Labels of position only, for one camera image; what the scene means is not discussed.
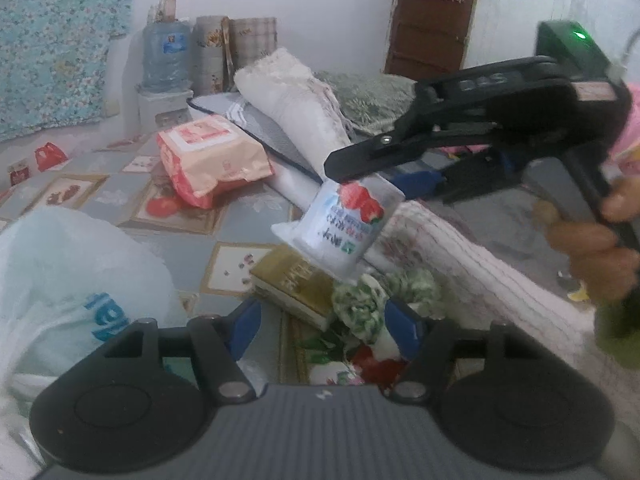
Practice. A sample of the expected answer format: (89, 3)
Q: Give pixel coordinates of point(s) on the grey pillow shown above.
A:
(240, 115)

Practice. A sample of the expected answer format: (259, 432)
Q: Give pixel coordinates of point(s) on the teal floral wall cloth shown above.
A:
(55, 50)

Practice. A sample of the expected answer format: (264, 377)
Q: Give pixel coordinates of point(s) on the green garment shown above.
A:
(620, 332)

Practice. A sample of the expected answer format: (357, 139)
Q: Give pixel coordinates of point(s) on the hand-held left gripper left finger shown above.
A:
(247, 327)

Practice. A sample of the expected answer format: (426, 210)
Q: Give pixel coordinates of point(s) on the gold box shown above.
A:
(295, 280)

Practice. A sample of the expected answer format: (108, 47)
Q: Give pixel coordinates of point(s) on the rolled white blanket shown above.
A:
(295, 100)

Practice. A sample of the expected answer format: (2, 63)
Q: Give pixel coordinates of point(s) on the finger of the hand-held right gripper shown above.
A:
(420, 184)
(370, 157)

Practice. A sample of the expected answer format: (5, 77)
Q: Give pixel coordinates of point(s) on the red gift bag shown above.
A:
(50, 156)

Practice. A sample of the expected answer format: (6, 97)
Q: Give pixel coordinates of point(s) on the person's right hand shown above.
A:
(595, 260)

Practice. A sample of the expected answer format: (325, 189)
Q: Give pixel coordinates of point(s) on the rolled printed mat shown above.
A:
(255, 45)
(209, 55)

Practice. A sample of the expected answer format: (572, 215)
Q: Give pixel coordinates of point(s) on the white water dispenser base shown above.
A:
(162, 110)

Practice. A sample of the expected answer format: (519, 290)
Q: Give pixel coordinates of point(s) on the green patterned cushion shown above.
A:
(370, 95)

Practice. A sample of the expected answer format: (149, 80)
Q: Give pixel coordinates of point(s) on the pink garment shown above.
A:
(631, 130)

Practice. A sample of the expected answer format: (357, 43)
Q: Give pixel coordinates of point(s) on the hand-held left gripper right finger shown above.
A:
(405, 327)

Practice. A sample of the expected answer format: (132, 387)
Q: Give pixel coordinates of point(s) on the pink wipes pack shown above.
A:
(210, 155)

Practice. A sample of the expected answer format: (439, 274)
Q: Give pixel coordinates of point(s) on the green white scrunchie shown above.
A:
(360, 305)

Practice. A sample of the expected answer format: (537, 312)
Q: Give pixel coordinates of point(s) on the white strawberry print pack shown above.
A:
(340, 230)

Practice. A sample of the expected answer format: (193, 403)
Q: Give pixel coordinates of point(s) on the white quilted blanket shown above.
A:
(475, 270)

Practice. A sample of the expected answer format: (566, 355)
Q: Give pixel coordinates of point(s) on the brown wooden door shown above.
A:
(430, 35)

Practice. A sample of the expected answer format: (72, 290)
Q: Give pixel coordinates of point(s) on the blue water jug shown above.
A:
(166, 55)

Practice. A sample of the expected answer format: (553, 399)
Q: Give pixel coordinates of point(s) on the fruit printed mat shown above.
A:
(125, 180)

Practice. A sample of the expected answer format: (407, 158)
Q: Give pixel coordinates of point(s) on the pale blue plastic bag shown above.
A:
(60, 270)

